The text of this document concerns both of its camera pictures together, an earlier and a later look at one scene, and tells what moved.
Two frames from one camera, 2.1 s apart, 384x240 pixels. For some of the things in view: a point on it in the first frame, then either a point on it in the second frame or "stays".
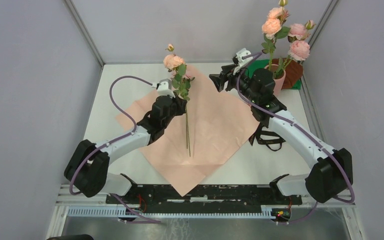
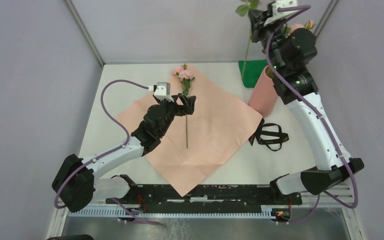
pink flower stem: (187, 78) stays
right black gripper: (219, 79) to (257, 17)
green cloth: (261, 64) stays
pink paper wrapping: (214, 124) stays
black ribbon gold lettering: (259, 132) stays
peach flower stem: (177, 64) to (244, 10)
